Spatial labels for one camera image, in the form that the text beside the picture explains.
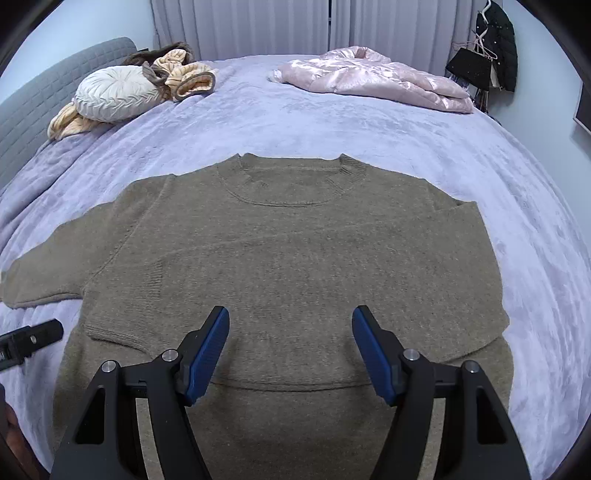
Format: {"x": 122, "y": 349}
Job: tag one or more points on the lavender plush blanket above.
{"x": 323, "y": 124}

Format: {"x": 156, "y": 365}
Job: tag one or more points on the grey pleated curtain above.
{"x": 397, "y": 25}
{"x": 258, "y": 27}

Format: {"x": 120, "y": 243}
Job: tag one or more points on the grey quilted headboard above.
{"x": 37, "y": 92}

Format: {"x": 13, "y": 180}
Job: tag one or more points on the pink satin puffer jacket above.
{"x": 369, "y": 76}

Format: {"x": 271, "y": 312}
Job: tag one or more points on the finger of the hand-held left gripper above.
{"x": 37, "y": 336}

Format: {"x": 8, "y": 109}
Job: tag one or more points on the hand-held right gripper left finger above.
{"x": 210, "y": 355}

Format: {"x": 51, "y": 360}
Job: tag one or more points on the white clothes hanger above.
{"x": 485, "y": 11}

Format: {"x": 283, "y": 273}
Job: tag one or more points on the round white pleated pillow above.
{"x": 115, "y": 92}

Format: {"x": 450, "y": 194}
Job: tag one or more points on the black hanging jacket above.
{"x": 501, "y": 41}

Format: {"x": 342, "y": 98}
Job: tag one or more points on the olive brown knit sweater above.
{"x": 295, "y": 258}

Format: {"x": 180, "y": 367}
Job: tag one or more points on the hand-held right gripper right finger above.
{"x": 374, "y": 355}

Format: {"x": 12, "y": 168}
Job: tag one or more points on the brown furry garment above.
{"x": 152, "y": 54}

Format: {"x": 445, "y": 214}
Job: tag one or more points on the black hanging bag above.
{"x": 468, "y": 68}

